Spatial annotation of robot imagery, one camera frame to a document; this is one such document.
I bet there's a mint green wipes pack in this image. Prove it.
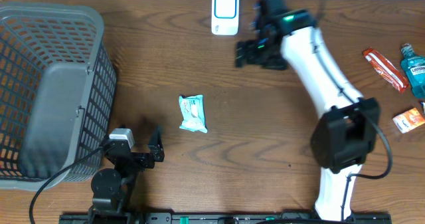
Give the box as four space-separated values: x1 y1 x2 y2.
179 94 208 134

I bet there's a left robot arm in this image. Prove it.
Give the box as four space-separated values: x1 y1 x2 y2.
88 127 165 223

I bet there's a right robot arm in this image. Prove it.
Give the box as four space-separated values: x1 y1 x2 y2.
235 0 380 221

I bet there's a grey plastic mesh basket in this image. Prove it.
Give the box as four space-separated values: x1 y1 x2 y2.
1 2 117 191

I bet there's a teal Listerine mouthwash bottle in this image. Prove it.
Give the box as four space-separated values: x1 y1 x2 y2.
401 43 424 98

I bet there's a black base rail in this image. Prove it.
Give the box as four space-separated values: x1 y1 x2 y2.
59 211 392 224

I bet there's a white barcode scanner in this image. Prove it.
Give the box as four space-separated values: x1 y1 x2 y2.
211 0 240 36

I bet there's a yellow chips bag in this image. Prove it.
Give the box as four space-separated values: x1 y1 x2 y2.
420 101 425 114

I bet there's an orange snack bar wrapper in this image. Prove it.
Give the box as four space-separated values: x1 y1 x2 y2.
363 48 409 94

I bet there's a small orange snack packet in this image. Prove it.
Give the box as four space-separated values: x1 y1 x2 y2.
392 108 424 134

